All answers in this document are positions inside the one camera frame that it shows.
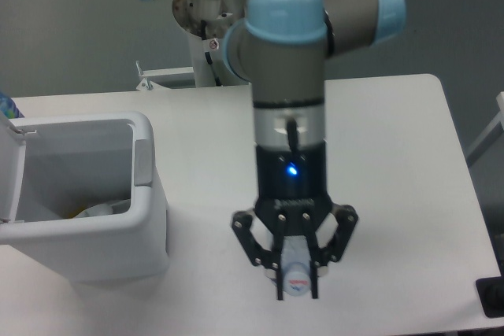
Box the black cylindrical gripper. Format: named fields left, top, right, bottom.
left=231, top=104, right=358, bottom=300

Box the clear plastic water bottle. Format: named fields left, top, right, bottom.
left=280, top=235, right=312, bottom=297

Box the white paper wrapper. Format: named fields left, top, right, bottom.
left=74, top=199, right=131, bottom=219

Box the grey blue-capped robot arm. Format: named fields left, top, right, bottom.
left=183, top=0, right=406, bottom=298

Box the white open trash can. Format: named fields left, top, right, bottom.
left=1, top=112, right=169, bottom=282

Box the blue patterned object left edge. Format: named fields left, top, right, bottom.
left=0, top=92, right=24, bottom=119

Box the white metal frame bracket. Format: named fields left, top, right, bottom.
left=135, top=61, right=195, bottom=90

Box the black table clamp mount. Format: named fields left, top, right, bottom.
left=476, top=276, right=503, bottom=319

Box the black cable on pedestal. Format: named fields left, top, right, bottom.
left=200, top=19, right=223, bottom=87

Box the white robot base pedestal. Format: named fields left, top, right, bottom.
left=172, top=0, right=247, bottom=87

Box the white frame leg right edge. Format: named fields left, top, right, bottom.
left=465, top=91, right=503, bottom=168

